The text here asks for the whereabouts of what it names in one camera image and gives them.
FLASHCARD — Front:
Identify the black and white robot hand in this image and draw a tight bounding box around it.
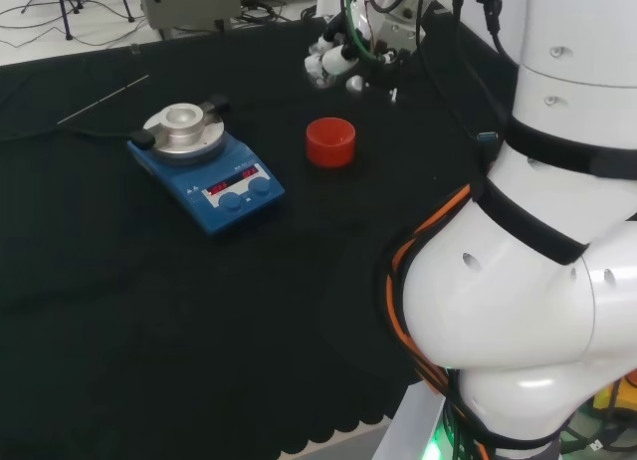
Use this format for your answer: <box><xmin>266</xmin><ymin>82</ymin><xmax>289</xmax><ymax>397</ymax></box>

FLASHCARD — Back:
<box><xmin>303</xmin><ymin>9</ymin><xmax>425</xmax><ymax>104</ymax></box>

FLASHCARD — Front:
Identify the clear glass round-bottom flask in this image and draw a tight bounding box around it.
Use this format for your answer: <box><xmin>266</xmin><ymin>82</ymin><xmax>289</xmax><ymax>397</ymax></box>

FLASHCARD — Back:
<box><xmin>304</xmin><ymin>40</ymin><xmax>340</xmax><ymax>91</ymax></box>

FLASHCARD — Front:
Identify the heater with blue base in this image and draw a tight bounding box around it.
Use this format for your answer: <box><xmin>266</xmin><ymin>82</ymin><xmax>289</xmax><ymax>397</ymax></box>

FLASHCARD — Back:
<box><xmin>125</xmin><ymin>94</ymin><xmax>287</xmax><ymax>239</ymax></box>

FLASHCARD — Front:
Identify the grey metal control box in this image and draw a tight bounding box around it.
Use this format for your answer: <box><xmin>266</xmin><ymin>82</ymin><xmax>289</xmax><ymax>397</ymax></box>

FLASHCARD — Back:
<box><xmin>137</xmin><ymin>0</ymin><xmax>244</xmax><ymax>32</ymax></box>

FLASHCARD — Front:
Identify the dark tripod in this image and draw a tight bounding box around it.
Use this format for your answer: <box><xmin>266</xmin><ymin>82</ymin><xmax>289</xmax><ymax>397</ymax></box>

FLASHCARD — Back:
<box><xmin>23</xmin><ymin>0</ymin><xmax>87</xmax><ymax>41</ymax></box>

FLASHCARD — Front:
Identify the black bench cloth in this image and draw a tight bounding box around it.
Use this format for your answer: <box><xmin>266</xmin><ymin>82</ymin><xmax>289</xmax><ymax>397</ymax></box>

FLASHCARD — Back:
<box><xmin>0</xmin><ymin>0</ymin><xmax>520</xmax><ymax>454</ymax></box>

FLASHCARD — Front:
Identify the yellow stop button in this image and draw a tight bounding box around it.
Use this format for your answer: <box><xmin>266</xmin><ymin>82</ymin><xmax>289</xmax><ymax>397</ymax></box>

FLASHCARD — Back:
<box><xmin>590</xmin><ymin>367</ymin><xmax>637</xmax><ymax>412</ymax></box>

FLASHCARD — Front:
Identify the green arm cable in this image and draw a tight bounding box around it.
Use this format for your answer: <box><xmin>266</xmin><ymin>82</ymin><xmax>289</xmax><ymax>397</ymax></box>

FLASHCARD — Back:
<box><xmin>339</xmin><ymin>0</ymin><xmax>380</xmax><ymax>62</ymax></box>

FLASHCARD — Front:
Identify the red round ring stand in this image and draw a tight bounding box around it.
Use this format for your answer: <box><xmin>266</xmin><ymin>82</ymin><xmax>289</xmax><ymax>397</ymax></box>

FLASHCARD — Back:
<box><xmin>305</xmin><ymin>116</ymin><xmax>358</xmax><ymax>170</ymax></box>

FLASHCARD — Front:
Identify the orange arm cable bundle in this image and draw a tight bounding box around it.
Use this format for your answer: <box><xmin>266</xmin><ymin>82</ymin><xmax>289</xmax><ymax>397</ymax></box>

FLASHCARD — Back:
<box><xmin>383</xmin><ymin>184</ymin><xmax>494</xmax><ymax>460</ymax></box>

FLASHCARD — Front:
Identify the black heater power cable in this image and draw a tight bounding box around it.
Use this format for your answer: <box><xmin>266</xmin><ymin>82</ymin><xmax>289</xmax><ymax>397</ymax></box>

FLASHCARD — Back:
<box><xmin>0</xmin><ymin>124</ymin><xmax>140</xmax><ymax>144</ymax></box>

